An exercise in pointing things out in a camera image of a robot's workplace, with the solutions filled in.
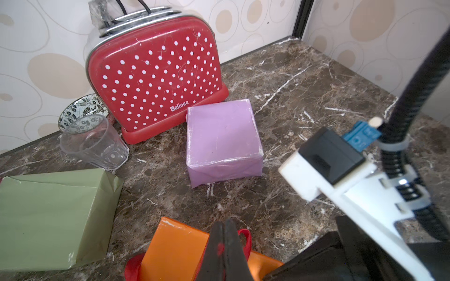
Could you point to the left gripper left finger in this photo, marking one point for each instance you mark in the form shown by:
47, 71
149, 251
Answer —
212, 266

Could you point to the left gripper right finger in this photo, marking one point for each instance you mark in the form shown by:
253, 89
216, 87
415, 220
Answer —
236, 267

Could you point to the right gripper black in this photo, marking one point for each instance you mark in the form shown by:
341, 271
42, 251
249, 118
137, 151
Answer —
362, 249

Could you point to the orange gift box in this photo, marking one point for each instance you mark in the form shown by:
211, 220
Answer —
176, 249

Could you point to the purple gift box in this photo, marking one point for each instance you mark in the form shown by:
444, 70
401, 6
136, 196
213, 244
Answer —
223, 143

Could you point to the green gift box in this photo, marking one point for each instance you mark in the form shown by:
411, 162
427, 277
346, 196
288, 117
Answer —
57, 221

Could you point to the clear plastic cup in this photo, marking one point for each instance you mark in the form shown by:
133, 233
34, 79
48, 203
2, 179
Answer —
94, 140

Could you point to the patterned ceramic bowl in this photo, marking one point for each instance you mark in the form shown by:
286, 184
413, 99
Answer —
87, 105

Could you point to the red polka dot toaster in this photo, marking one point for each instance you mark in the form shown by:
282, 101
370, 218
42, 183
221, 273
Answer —
150, 66

